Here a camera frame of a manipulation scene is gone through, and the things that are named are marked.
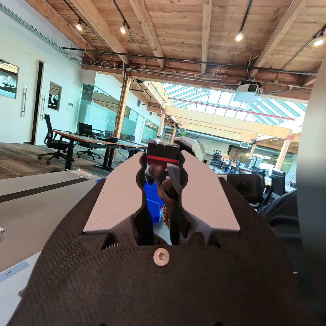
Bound large blue plastic bin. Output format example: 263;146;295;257
95;178;165;226

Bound logo wall window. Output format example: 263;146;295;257
48;81;62;111
0;60;19;99

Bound wooden support column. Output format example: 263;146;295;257
112;75;131;139

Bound black office chair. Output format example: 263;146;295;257
38;113;75;165
76;122;101;161

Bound white ceiling projector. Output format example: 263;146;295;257
233;79;264;103

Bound gold bangle bracelets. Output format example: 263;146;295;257
162;205;175;230

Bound row of black office chairs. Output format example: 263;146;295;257
209;150;297;207

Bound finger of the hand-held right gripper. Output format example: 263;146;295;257
174;136;207;162
166;163;184;193

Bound black toy brick block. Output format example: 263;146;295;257
146;140;180;165

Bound clear plastic bag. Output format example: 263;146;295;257
69;169;102;179

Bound brown office table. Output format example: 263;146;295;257
52;129;149;171

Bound step-page instruction booklet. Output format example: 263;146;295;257
0;251;42;326

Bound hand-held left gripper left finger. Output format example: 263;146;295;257
84;152;154;246

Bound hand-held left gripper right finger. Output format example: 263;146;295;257
169;150;241;246

